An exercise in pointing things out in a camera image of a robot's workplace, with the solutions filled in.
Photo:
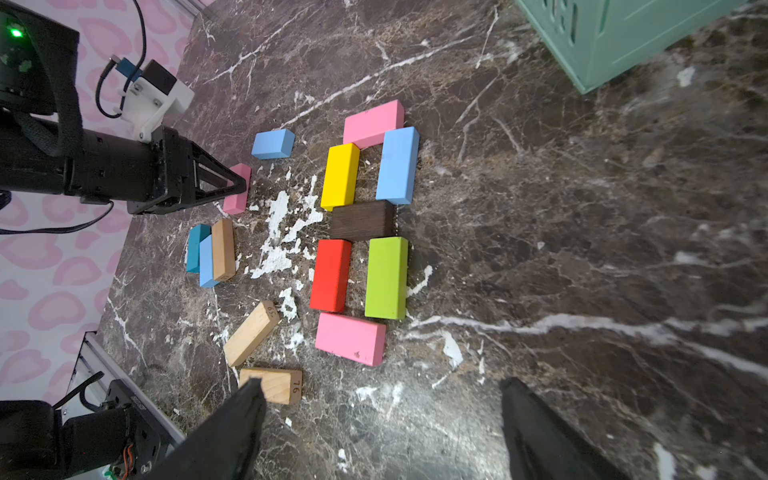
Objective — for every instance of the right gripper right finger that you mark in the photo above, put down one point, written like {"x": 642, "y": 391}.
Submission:
{"x": 541, "y": 445}

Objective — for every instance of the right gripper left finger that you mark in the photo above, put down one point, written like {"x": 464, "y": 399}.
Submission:
{"x": 225, "y": 446}

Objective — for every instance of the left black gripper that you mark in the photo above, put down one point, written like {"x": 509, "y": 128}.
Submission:
{"x": 166, "y": 175}

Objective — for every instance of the pink block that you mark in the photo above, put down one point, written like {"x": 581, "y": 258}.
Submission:
{"x": 355, "y": 339}
{"x": 368, "y": 128}
{"x": 236, "y": 204}

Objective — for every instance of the teal block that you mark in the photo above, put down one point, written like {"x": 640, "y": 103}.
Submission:
{"x": 196, "y": 235}

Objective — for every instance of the wooden block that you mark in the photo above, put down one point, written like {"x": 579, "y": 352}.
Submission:
{"x": 281, "y": 386}
{"x": 223, "y": 248}

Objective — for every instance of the light blue block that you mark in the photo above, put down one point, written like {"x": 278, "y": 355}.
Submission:
{"x": 206, "y": 272}
{"x": 276, "y": 144}
{"x": 398, "y": 166}

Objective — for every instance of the wooden block diagonal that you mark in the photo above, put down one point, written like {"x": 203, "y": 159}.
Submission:
{"x": 251, "y": 333}

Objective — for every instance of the yellow block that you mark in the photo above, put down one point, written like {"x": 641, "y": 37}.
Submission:
{"x": 340, "y": 176}

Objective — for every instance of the dark brown block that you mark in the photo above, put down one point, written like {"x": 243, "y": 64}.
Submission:
{"x": 363, "y": 221}

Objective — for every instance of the red block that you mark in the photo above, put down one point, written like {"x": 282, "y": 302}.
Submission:
{"x": 331, "y": 275}

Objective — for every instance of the green block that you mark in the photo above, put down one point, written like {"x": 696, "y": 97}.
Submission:
{"x": 386, "y": 278}

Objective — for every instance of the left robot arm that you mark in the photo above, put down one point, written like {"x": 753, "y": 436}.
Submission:
{"x": 45, "y": 149}

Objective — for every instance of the green plastic file basket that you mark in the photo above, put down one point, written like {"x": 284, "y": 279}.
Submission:
{"x": 595, "y": 41}

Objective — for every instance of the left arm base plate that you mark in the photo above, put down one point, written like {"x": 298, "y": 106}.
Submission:
{"x": 150, "y": 436}

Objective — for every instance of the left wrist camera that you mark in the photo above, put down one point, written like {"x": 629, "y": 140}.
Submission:
{"x": 153, "y": 93}

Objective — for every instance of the front aluminium rail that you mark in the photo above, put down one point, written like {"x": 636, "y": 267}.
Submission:
{"x": 93, "y": 358}

